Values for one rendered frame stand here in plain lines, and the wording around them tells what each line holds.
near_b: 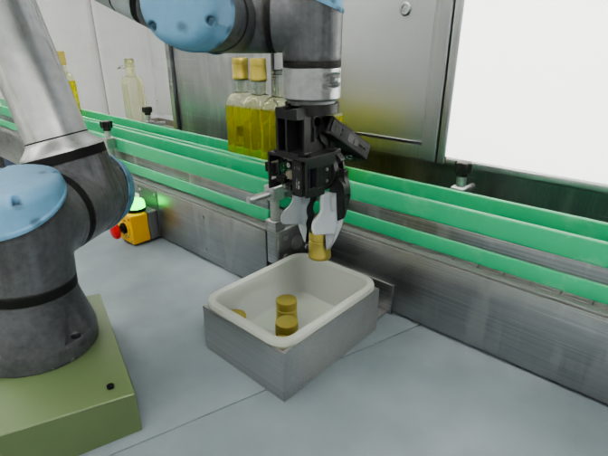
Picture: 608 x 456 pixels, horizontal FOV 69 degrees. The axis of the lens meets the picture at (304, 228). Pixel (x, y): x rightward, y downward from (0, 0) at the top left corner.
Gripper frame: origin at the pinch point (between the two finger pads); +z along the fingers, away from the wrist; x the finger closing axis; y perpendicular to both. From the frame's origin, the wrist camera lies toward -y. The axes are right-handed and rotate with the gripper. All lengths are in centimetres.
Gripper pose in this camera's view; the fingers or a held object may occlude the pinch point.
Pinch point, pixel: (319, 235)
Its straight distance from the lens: 67.7
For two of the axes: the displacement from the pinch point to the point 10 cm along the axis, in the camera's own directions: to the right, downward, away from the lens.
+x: 7.5, 2.6, -6.1
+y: -6.6, 2.9, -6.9
